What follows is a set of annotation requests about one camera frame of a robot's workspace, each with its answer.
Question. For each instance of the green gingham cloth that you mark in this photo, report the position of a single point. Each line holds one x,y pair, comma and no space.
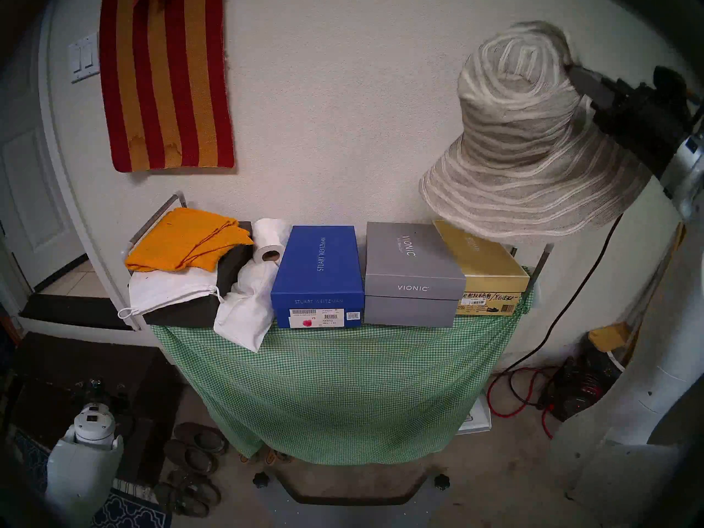
341,389

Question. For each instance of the blue patterned rug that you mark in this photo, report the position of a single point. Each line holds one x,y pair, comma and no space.
132,510

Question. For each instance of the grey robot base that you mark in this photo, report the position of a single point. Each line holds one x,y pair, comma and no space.
352,517

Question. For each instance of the black base knob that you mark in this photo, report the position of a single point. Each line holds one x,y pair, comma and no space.
441,482
261,480

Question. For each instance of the yellow block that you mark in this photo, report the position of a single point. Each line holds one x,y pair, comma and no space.
608,337

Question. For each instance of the brown clog shoe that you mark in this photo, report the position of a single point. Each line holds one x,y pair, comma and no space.
202,439
191,457

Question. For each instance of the red yellow striped wall rug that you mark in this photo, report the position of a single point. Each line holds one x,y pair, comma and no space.
165,92

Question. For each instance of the dark wooden chest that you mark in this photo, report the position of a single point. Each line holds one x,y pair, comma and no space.
143,367

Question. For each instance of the white flat carton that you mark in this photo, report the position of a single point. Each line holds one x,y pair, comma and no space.
478,419

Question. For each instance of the white double light switch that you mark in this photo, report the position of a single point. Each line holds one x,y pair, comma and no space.
84,59

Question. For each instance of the blue Stuart Weitzman shoe box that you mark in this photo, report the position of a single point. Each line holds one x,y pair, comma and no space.
319,274

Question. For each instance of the large grey Vionic shoe box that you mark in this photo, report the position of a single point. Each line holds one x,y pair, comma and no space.
412,263

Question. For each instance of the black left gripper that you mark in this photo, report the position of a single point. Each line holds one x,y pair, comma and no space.
110,397

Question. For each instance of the black red air compressor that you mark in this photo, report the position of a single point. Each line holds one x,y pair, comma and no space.
577,389

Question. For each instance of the white toilet paper roll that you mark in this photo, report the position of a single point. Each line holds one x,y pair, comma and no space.
270,235

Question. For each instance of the black door mat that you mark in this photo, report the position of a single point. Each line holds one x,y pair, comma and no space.
71,312

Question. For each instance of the white door frame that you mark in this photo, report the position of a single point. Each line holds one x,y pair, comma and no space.
48,136

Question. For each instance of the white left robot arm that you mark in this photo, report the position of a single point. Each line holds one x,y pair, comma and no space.
82,466

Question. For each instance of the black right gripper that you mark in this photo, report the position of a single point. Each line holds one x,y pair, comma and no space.
643,120

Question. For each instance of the gold shoe box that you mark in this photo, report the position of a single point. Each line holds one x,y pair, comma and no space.
484,257

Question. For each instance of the white panel door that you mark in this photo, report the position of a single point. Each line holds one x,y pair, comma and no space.
38,213

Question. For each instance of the grey metal shoe rack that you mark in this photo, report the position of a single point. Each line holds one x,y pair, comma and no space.
157,219

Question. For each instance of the striped straw sun hat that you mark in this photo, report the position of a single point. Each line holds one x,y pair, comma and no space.
522,158

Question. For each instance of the white cloth dust bag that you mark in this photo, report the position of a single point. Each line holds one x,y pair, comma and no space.
247,312

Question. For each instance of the orange folded cloth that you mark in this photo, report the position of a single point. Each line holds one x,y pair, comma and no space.
187,238

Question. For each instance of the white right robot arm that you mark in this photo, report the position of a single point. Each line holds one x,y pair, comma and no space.
660,340

